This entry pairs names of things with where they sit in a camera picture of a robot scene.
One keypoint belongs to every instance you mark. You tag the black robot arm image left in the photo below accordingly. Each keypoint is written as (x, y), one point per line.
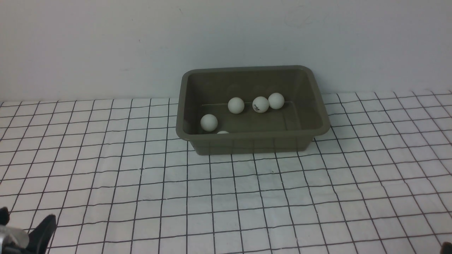
(17, 241)

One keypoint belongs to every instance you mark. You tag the white ball with logo centre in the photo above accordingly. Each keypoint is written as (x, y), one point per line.
(235, 105)

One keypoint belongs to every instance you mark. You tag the white checkered tablecloth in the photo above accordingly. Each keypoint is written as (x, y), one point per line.
(120, 181)

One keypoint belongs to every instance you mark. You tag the olive green plastic bin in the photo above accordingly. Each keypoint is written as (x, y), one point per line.
(291, 128)

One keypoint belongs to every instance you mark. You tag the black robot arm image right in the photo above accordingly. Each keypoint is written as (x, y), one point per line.
(446, 248)

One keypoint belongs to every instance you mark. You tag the plain white ball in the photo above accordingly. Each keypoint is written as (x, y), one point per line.
(209, 123)
(276, 101)

